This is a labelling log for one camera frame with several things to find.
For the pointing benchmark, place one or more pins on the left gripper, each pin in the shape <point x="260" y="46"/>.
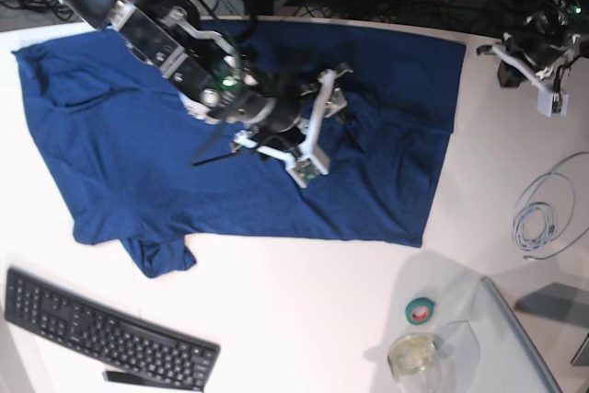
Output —
<point x="542" y="40"/>

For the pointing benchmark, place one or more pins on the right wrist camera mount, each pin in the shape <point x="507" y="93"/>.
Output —
<point x="304" y="160"/>

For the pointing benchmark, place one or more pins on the dark blue t-shirt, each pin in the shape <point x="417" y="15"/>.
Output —
<point x="118" y="143"/>

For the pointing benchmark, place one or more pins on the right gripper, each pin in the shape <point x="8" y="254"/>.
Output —
<point x="280" y="108"/>

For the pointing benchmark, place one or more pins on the black computer keyboard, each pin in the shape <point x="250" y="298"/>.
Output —
<point x="139" y="352"/>

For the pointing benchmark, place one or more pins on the green tape roll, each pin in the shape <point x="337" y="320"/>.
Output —
<point x="420" y="310"/>

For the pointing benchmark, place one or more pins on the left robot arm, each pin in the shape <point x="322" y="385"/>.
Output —
<point x="573" y="13"/>

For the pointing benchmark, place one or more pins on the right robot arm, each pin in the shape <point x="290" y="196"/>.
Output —
<point x="217" y="82"/>

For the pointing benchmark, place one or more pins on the clear tape dispenser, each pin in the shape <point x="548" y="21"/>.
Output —
<point x="414" y="364"/>

